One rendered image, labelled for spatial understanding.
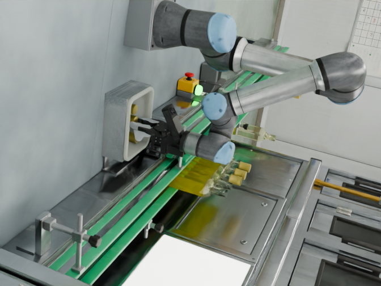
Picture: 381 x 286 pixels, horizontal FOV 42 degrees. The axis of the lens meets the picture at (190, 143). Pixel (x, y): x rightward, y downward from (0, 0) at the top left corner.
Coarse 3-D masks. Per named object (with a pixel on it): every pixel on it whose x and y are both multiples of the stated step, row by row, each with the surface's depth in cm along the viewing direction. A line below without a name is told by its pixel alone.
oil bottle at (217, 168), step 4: (192, 160) 190; (196, 160) 190; (200, 160) 191; (192, 164) 188; (196, 164) 188; (200, 164) 188; (204, 164) 188; (208, 164) 189; (212, 164) 189; (204, 168) 186; (208, 168) 186; (212, 168) 186; (216, 168) 187; (220, 168) 187; (216, 172) 185; (220, 172) 185; (224, 172) 187; (220, 176) 185
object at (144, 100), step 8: (152, 88) 167; (136, 96) 157; (144, 96) 170; (152, 96) 169; (128, 104) 155; (136, 104) 172; (144, 104) 171; (152, 104) 170; (128, 112) 155; (144, 112) 172; (152, 112) 172; (128, 120) 156; (128, 128) 158; (128, 136) 159; (128, 144) 173; (136, 144) 174; (144, 144) 175; (128, 152) 168; (136, 152) 169; (128, 160) 164
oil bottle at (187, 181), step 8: (176, 176) 178; (184, 176) 178; (192, 176) 179; (200, 176) 179; (168, 184) 181; (176, 184) 179; (184, 184) 178; (192, 184) 177; (200, 184) 176; (208, 184) 175; (192, 192) 178; (200, 192) 177; (208, 192) 176
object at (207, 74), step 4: (204, 64) 235; (204, 68) 235; (208, 68) 235; (204, 72) 236; (208, 72) 235; (212, 72) 234; (216, 72) 234; (220, 72) 239; (200, 76) 238; (204, 76) 237; (208, 76) 236; (212, 76) 235; (216, 76) 235; (220, 76) 241; (204, 80) 238; (208, 80) 237; (212, 80) 236; (216, 80) 236
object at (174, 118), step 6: (162, 108) 160; (168, 108) 159; (174, 108) 162; (168, 114) 160; (174, 114) 161; (168, 120) 161; (174, 120) 161; (168, 126) 161; (174, 126) 161; (180, 126) 164; (174, 132) 161; (180, 132) 163; (174, 138) 162; (180, 138) 162
